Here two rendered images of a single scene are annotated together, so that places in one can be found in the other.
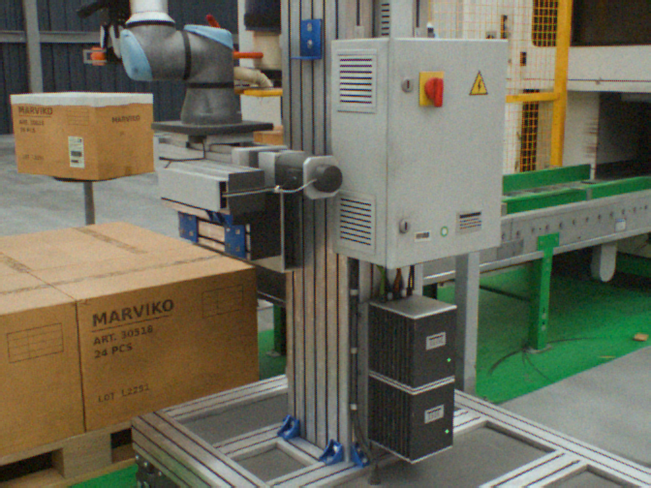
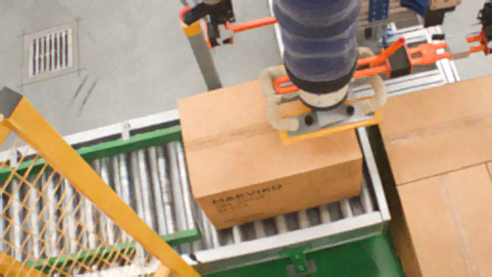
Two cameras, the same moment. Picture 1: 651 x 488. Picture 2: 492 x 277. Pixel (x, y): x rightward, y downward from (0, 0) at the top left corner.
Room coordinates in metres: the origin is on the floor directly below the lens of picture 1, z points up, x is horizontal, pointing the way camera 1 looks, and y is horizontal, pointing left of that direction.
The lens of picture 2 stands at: (3.77, 0.63, 2.92)
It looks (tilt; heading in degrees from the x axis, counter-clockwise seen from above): 64 degrees down; 213
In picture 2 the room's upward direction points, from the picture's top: 9 degrees counter-clockwise
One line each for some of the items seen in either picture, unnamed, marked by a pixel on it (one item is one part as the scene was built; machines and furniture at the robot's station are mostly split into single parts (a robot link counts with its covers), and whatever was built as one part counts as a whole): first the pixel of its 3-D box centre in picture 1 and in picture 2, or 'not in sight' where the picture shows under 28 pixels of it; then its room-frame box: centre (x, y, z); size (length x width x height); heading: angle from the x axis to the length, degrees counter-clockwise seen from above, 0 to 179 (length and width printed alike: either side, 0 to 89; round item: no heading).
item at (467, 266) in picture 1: (467, 264); (212, 81); (2.75, -0.48, 0.50); 0.07 x 0.07 x 1.00; 38
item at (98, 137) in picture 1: (84, 134); not in sight; (4.32, 1.25, 0.82); 0.60 x 0.40 x 0.40; 58
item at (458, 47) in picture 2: not in sight; (456, 48); (2.60, 0.52, 1.20); 0.07 x 0.07 x 0.04; 38
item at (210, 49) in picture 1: (206, 53); not in sight; (2.08, 0.29, 1.20); 0.13 x 0.12 x 0.14; 113
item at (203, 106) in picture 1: (210, 102); not in sight; (2.08, 0.28, 1.09); 0.15 x 0.15 x 0.10
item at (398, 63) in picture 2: not in sight; (396, 60); (2.73, 0.36, 1.20); 0.10 x 0.08 x 0.06; 38
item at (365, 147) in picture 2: not in sight; (363, 142); (2.79, 0.28, 0.58); 0.70 x 0.03 x 0.06; 38
